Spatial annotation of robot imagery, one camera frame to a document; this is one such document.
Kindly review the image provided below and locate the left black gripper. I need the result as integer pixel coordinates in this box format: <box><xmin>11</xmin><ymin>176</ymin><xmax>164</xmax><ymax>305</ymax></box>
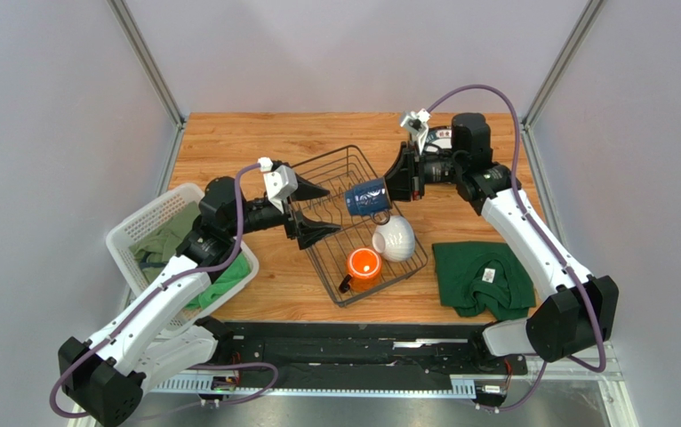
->
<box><xmin>227</xmin><ymin>173</ymin><xmax>340</xmax><ymax>249</ymax></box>

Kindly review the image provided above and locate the dark blue mug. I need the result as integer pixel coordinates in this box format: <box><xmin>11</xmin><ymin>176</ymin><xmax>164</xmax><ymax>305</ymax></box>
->
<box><xmin>343</xmin><ymin>178</ymin><xmax>392</xmax><ymax>225</ymax></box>

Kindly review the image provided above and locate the orange mug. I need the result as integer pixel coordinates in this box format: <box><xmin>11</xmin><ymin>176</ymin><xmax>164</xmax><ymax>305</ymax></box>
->
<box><xmin>338</xmin><ymin>247</ymin><xmax>382</xmax><ymax>294</ymax></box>

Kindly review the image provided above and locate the white green-rimmed round plate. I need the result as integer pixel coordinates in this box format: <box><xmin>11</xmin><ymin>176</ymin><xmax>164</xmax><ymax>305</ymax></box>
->
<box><xmin>425</xmin><ymin>125</ymin><xmax>452</xmax><ymax>152</ymax></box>

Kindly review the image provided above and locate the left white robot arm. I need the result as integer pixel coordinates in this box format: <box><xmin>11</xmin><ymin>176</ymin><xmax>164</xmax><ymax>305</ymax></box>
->
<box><xmin>49</xmin><ymin>164</ymin><xmax>339</xmax><ymax>426</ymax></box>

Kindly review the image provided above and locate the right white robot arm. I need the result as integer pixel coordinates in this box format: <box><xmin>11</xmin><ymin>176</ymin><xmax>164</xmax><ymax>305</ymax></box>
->
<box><xmin>384</xmin><ymin>110</ymin><xmax>619</xmax><ymax>372</ymax></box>

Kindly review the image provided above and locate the white ribbed bowl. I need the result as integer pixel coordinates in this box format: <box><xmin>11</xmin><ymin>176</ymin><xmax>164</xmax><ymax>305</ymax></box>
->
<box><xmin>372</xmin><ymin>215</ymin><xmax>416</xmax><ymax>262</ymax></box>

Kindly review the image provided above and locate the bright green towel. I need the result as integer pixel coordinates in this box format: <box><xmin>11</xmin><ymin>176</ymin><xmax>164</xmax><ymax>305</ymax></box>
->
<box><xmin>185</xmin><ymin>254</ymin><xmax>252</xmax><ymax>310</ymax></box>

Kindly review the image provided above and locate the dark green folded cloth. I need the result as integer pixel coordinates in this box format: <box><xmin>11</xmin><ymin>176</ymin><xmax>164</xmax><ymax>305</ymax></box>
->
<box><xmin>432</xmin><ymin>241</ymin><xmax>536</xmax><ymax>321</ymax></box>

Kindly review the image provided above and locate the white plastic basket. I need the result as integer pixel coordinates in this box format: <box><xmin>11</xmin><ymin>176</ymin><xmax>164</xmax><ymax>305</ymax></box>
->
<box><xmin>106</xmin><ymin>182</ymin><xmax>260</xmax><ymax>338</ymax></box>

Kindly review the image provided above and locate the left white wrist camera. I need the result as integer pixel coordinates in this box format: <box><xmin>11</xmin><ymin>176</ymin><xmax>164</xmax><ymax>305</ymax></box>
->
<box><xmin>258</xmin><ymin>157</ymin><xmax>299</xmax><ymax>214</ymax></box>

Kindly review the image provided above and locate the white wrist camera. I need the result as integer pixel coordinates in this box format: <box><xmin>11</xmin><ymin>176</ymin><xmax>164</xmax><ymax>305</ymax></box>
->
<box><xmin>399</xmin><ymin>109</ymin><xmax>431</xmax><ymax>154</ymax></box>
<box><xmin>258</xmin><ymin>157</ymin><xmax>299</xmax><ymax>214</ymax></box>

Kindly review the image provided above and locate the black wire dish rack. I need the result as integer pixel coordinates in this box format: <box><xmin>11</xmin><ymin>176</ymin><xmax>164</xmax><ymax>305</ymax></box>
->
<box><xmin>292</xmin><ymin>145</ymin><xmax>428</xmax><ymax>307</ymax></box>

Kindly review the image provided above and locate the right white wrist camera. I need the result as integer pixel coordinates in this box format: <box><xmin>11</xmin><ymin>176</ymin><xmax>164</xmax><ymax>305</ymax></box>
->
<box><xmin>399</xmin><ymin>109</ymin><xmax>431</xmax><ymax>154</ymax></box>

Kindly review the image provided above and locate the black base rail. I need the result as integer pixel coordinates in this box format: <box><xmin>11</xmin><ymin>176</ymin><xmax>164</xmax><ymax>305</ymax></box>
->
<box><xmin>121</xmin><ymin>319</ymin><xmax>590</xmax><ymax>395</ymax></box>

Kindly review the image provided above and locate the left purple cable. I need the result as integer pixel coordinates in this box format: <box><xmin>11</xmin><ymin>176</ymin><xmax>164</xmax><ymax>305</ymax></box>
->
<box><xmin>49</xmin><ymin>162</ymin><xmax>279</xmax><ymax>419</ymax></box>

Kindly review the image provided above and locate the purple cable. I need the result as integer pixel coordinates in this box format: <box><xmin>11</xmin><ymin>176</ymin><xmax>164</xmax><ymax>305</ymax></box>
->
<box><xmin>49</xmin><ymin>162</ymin><xmax>279</xmax><ymax>419</ymax></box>
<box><xmin>426</xmin><ymin>84</ymin><xmax>608</xmax><ymax>414</ymax></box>

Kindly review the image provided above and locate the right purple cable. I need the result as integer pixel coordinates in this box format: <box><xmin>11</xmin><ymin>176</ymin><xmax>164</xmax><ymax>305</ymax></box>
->
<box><xmin>426</xmin><ymin>84</ymin><xmax>608</xmax><ymax>414</ymax></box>

